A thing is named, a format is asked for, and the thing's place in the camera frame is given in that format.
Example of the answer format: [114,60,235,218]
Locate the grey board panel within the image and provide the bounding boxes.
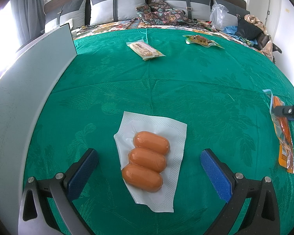
[0,23,77,226]

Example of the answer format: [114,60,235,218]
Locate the three small sausages packet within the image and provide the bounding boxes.
[113,111,188,213]

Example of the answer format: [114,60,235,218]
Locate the long orange sausage packet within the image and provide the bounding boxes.
[263,89,294,174]

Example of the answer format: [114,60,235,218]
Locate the small beige snack packet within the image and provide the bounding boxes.
[126,42,166,61]

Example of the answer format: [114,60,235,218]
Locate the green-edged brown snack packet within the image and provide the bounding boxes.
[182,34,224,49]

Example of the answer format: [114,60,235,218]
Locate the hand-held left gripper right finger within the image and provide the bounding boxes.
[200,148,281,235]

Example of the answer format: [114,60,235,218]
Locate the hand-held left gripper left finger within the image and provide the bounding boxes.
[18,148,99,235]

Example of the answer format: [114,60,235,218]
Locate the dark floral cloth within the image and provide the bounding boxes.
[135,0,187,26]

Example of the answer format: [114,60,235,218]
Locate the blue cloth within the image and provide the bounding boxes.
[223,26,240,35]

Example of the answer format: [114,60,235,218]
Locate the grey curtain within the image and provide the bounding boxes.
[11,0,46,47]

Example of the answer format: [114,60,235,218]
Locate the green patterned blanket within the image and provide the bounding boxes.
[23,28,294,235]

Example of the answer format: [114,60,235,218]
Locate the grey and white pillow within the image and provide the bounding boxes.
[154,0,212,21]
[88,0,147,26]
[212,0,251,27]
[44,0,89,33]

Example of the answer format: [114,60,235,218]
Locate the black bag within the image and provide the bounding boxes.
[234,18,263,41]

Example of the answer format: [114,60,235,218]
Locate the floral bedsheet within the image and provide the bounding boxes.
[71,20,260,52]

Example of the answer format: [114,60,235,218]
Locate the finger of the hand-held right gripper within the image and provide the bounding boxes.
[272,101,294,123]

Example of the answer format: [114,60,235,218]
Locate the pile of clothes and bags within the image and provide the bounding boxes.
[244,15,275,60]

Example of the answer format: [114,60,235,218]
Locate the clear plastic bag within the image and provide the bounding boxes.
[209,4,229,31]

